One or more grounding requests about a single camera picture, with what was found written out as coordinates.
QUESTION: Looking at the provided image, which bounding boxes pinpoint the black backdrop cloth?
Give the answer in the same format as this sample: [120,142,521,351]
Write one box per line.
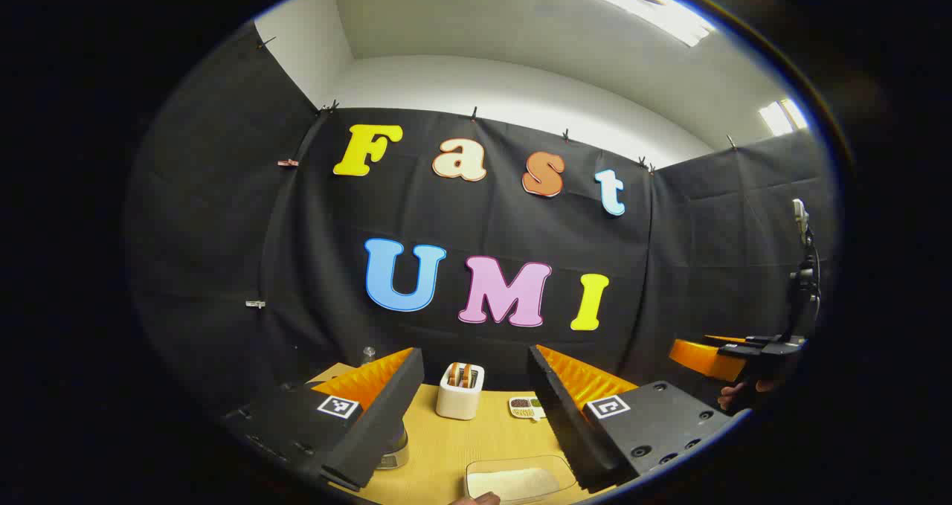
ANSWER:
[123,22,841,424]

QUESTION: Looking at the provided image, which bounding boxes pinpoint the dark grey rice cooker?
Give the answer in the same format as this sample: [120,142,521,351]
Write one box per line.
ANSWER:
[374,419,411,471]

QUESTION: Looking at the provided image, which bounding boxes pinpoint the white divided dish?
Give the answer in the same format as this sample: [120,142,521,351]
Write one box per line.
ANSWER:
[509,396,547,422]

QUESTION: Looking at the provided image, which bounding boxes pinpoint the long ceiling light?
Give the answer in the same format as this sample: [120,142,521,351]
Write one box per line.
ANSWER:
[547,0,716,48]

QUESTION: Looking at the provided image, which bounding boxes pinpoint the white toaster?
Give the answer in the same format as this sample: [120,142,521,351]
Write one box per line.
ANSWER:
[436,362,486,421]

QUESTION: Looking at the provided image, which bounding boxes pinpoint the clear plastic tray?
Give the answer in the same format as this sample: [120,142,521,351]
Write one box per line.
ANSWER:
[465,455,579,504]

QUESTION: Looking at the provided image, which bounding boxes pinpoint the black camera stand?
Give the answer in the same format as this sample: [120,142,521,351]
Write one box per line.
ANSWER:
[790,199,823,338]

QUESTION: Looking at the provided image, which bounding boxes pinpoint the small ceiling light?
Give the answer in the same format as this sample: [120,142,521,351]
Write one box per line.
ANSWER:
[759,98,809,137]

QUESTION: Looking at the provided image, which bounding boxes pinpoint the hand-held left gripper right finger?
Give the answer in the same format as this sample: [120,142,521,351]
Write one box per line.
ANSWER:
[528,345,733,495]

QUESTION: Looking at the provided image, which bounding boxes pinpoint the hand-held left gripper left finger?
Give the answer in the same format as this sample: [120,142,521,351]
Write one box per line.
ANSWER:
[223,347,425,491]

